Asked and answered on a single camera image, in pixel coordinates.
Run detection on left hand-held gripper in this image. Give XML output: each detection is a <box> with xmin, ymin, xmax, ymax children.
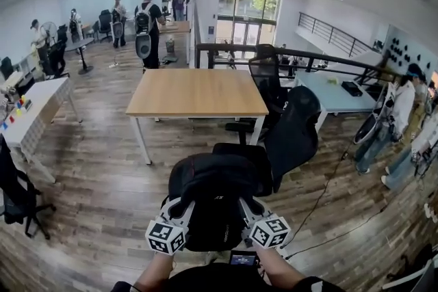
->
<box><xmin>145</xmin><ymin>198</ymin><xmax>196</xmax><ymax>256</ymax></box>

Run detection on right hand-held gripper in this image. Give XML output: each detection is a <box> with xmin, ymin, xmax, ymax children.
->
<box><xmin>238</xmin><ymin>197</ymin><xmax>292</xmax><ymax>249</ymax></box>

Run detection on black backpack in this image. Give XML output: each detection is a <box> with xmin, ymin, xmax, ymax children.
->
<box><xmin>168</xmin><ymin>152</ymin><xmax>264</xmax><ymax>252</ymax></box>

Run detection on small chest-worn screen device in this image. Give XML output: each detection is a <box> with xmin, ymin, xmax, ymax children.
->
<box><xmin>228</xmin><ymin>250</ymin><xmax>258</xmax><ymax>267</ymax></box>

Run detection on person's black shirt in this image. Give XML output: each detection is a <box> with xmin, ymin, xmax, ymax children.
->
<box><xmin>111</xmin><ymin>265</ymin><xmax>338</xmax><ymax>292</ymax></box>

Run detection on wooden table white legs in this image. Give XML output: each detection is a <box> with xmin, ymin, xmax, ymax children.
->
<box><xmin>125</xmin><ymin>68</ymin><xmax>270</xmax><ymax>165</ymax></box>

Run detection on light blue table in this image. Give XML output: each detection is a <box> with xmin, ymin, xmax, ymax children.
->
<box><xmin>294</xmin><ymin>70</ymin><xmax>377</xmax><ymax>134</ymax></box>

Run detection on dark grey desk white legs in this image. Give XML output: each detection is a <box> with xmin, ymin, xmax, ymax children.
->
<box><xmin>381</xmin><ymin>254</ymin><xmax>438</xmax><ymax>292</ymax></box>

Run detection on flat black box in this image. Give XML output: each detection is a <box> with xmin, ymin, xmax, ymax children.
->
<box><xmin>341</xmin><ymin>81</ymin><xmax>362</xmax><ymax>96</ymax></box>

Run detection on white grey table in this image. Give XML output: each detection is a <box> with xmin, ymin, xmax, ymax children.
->
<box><xmin>0</xmin><ymin>77</ymin><xmax>83</xmax><ymax>184</ymax></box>

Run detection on group of small coloured blocks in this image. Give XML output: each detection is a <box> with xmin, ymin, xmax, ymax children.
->
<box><xmin>0</xmin><ymin>94</ymin><xmax>27</xmax><ymax>131</ymax></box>

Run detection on small wooden table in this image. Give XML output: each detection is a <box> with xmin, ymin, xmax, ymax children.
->
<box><xmin>159</xmin><ymin>21</ymin><xmax>191</xmax><ymax>34</ymax></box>

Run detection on round black table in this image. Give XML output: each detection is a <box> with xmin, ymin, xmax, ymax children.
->
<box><xmin>64</xmin><ymin>37</ymin><xmax>95</xmax><ymax>75</ymax></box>

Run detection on black stair railing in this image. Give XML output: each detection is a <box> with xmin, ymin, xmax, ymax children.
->
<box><xmin>297</xmin><ymin>12</ymin><xmax>383</xmax><ymax>57</ymax></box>

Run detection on white appliance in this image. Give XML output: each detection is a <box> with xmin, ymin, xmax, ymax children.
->
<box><xmin>0</xmin><ymin>71</ymin><xmax>25</xmax><ymax>95</ymax></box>

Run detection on large glass window door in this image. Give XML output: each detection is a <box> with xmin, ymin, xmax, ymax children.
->
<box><xmin>216</xmin><ymin>0</ymin><xmax>282</xmax><ymax>45</ymax></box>

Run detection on standing fan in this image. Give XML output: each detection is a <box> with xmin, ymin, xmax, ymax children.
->
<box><xmin>40</xmin><ymin>21</ymin><xmax>58</xmax><ymax>45</ymax></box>

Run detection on black floor cable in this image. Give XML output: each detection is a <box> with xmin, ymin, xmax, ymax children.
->
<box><xmin>285</xmin><ymin>204</ymin><xmax>387</xmax><ymax>259</ymax></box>
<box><xmin>285</xmin><ymin>143</ymin><xmax>353</xmax><ymax>250</ymax></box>

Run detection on group of black wall-hung caps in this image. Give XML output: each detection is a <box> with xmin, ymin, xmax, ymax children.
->
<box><xmin>389</xmin><ymin>37</ymin><xmax>415</xmax><ymax>62</ymax></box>

